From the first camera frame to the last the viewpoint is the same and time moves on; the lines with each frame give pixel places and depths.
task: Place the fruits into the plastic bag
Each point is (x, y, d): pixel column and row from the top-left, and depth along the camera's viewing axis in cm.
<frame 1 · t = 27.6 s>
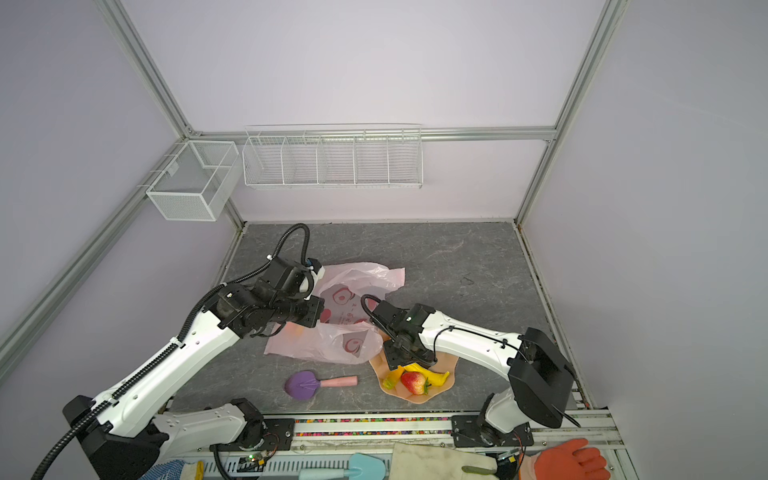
left hand: (319, 312, 73), fingers closed
right hand: (398, 361, 80), fingers open
pink plastic bag: (345, 334, 70), point 22 cm above the table
yellow banana: (434, 378, 79), point 6 cm above the table
red strawberry at plate front: (416, 382, 77), point 7 cm above the table
yellow mango: (393, 377, 77), point 8 cm above the table
purple scoop pink handle: (304, 385, 82), on the table

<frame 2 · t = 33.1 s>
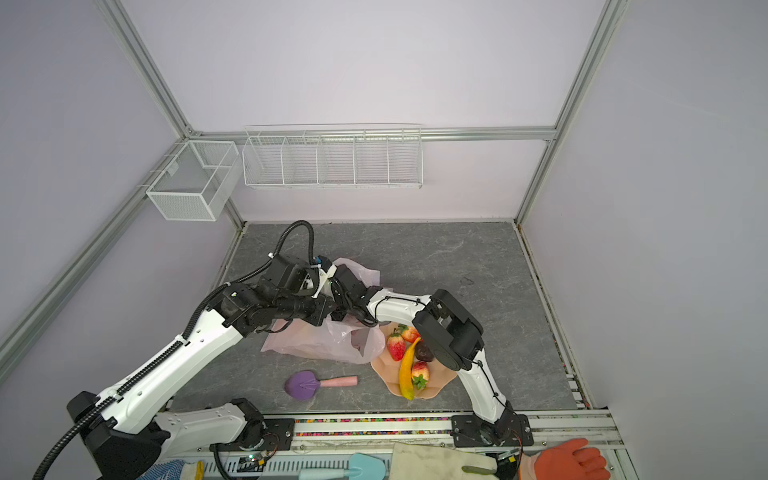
left hand: (332, 310, 72), fingers closed
right hand: (305, 309, 86), fingers open
yellow banana: (407, 372, 82), point 4 cm above the table
red strawberry at plate front: (420, 373, 80), point 6 cm above the table
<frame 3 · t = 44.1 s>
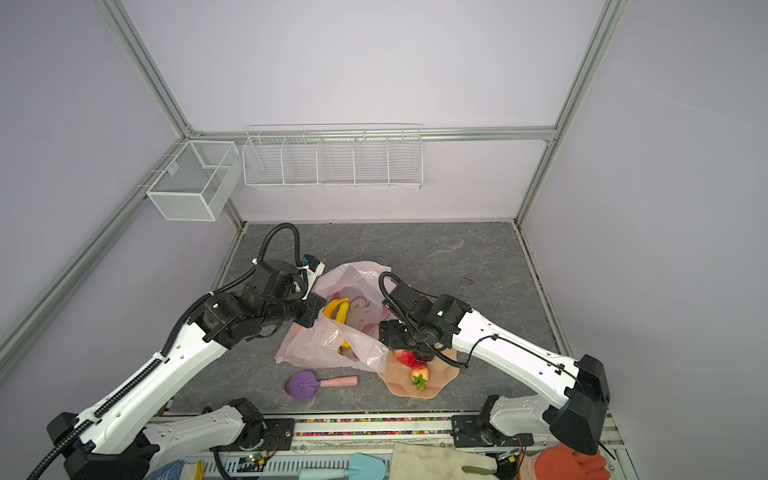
left hand: (322, 306, 71), fingers closed
right hand: (391, 343, 73), fingers open
yellow banana: (340, 307, 96), point 3 cm above the table
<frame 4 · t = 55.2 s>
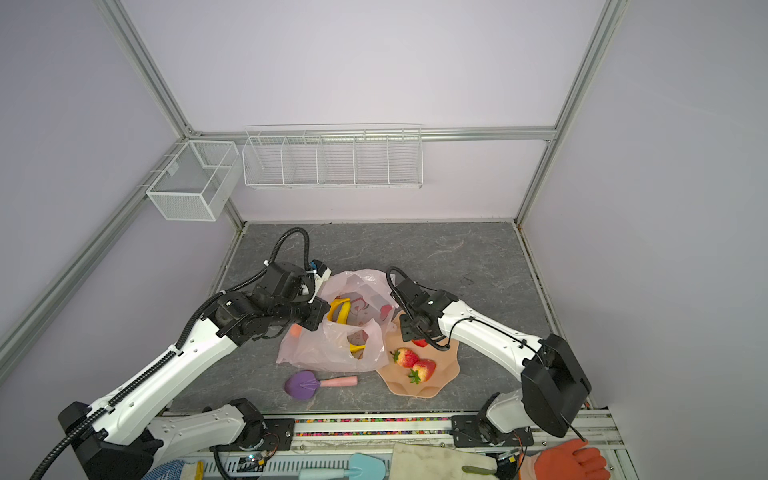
left hand: (326, 312, 72), fingers closed
right hand: (413, 330, 83), fingers open
pale strawberry: (404, 357, 84), point 5 cm above the table
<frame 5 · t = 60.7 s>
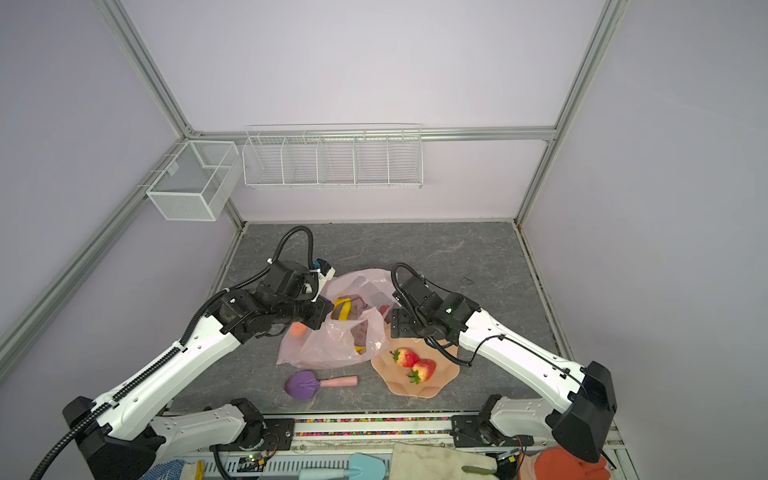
left hand: (329, 311, 72), fingers closed
right hand: (405, 326, 76), fingers open
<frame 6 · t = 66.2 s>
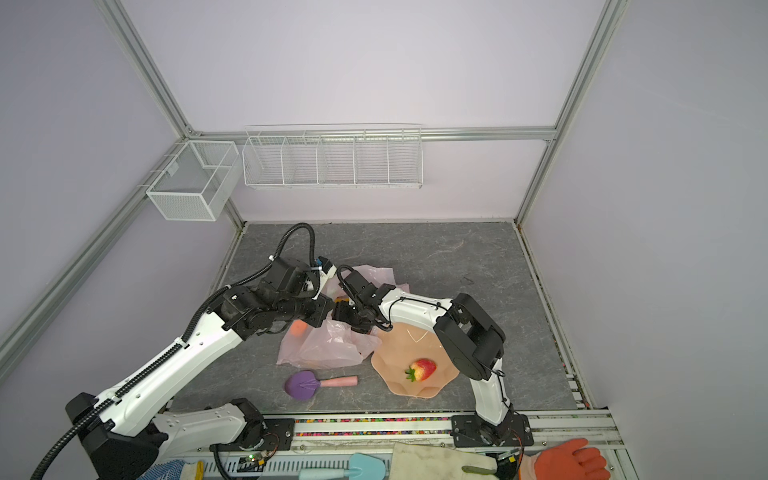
left hand: (330, 309, 72), fingers closed
right hand: (334, 327, 86), fingers open
red strawberry at plate front: (421, 370, 81), point 5 cm above the table
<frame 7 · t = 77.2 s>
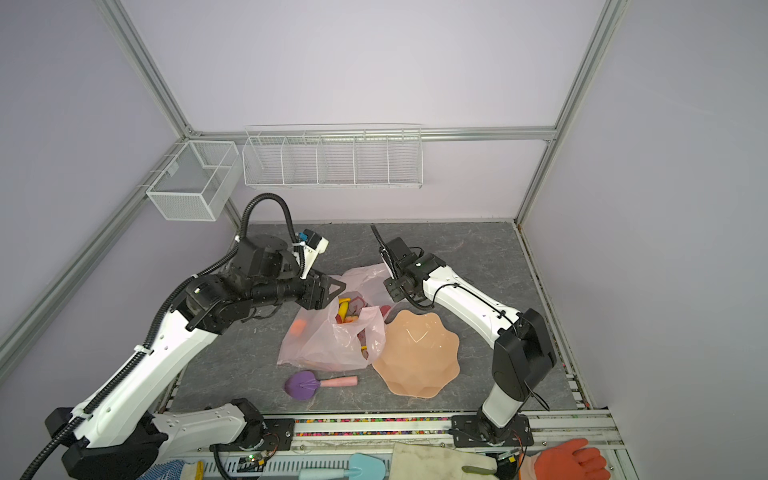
left hand: (332, 287, 65), fingers open
right hand: (401, 284, 85), fingers closed
pink plastic bag: (369, 327, 75), point 18 cm above the table
